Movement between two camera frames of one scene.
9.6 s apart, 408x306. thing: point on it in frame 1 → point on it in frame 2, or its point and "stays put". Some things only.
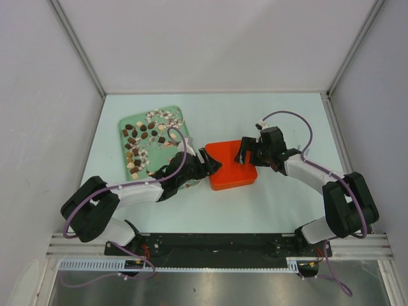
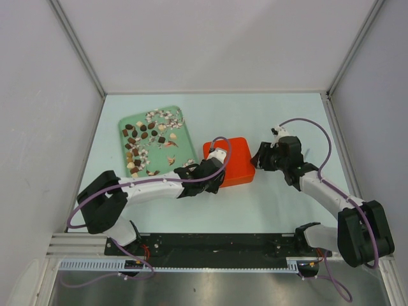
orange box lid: x=232 y=173 stays put
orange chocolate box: x=225 y=178 stays put
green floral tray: x=148 y=141 stays put
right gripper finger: x=248 y=143 → x=266 y=157
